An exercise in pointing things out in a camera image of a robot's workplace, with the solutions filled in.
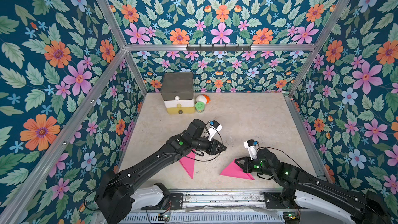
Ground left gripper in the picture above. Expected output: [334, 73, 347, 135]
[189, 138, 228, 157]

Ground pink square paper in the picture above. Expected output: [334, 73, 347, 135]
[179, 152, 195, 179]

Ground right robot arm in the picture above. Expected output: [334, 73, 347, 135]
[234, 147, 391, 224]

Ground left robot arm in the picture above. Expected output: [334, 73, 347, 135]
[94, 119, 227, 224]

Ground green lidded can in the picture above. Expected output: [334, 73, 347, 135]
[195, 102, 206, 113]

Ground orange white plush toy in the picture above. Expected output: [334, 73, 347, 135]
[195, 94, 211, 105]

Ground small drawer cabinet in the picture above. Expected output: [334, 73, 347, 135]
[161, 72, 195, 115]

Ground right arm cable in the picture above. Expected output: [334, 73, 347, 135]
[257, 147, 304, 172]

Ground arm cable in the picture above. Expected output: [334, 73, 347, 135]
[257, 147, 304, 172]
[186, 127, 224, 163]

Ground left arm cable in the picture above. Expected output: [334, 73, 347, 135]
[186, 127, 224, 163]

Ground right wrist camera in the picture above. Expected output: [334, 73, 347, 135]
[244, 140, 259, 160]

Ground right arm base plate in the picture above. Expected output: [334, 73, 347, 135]
[263, 191, 294, 209]

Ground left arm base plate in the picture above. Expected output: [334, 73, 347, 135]
[141, 193, 184, 211]

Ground black hook rail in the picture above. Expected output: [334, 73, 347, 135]
[186, 44, 252, 52]

